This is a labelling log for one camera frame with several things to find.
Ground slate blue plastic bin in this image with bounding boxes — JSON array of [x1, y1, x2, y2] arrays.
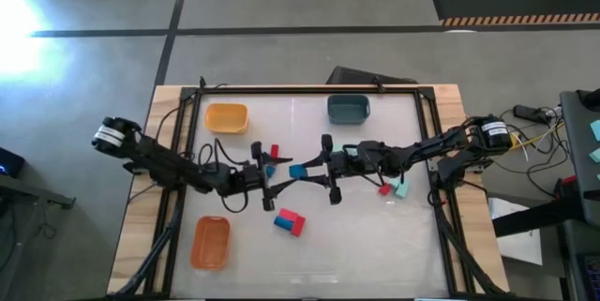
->
[[326, 94, 371, 126]]

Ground black device with blue light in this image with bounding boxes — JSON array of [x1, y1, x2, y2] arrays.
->
[[0, 146, 25, 179]]

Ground black aluminium table frame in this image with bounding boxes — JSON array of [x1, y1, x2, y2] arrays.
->
[[106, 83, 510, 300]]

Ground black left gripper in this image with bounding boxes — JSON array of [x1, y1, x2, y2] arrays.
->
[[219, 141, 298, 213]]

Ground orange plastic bin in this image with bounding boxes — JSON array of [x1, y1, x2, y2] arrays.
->
[[189, 215, 232, 271]]

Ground black power adapter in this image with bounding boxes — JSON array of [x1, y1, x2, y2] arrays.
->
[[513, 104, 549, 124]]

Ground white paper sheet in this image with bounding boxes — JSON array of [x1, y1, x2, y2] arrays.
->
[[487, 196, 544, 267]]

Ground black side stand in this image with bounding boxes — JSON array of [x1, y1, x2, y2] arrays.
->
[[0, 173, 77, 301]]

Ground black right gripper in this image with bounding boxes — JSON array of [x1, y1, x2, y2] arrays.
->
[[302, 133, 377, 205]]

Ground yellow plastic bin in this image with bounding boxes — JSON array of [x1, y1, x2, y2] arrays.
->
[[203, 102, 249, 135]]

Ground black desk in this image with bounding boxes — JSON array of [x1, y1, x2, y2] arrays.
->
[[491, 88, 600, 239]]

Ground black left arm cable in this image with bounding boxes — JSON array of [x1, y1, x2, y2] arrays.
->
[[154, 106, 182, 143]]

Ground black hazard-striped floor mat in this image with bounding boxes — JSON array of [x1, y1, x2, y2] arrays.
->
[[428, 0, 600, 28]]

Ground black floor case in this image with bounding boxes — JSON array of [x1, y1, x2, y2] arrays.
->
[[326, 65, 418, 86]]

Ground yellow cable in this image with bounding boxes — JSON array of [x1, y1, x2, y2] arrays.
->
[[510, 122, 566, 150]]

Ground black keyboard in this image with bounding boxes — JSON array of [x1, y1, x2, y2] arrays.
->
[[578, 252, 600, 301]]

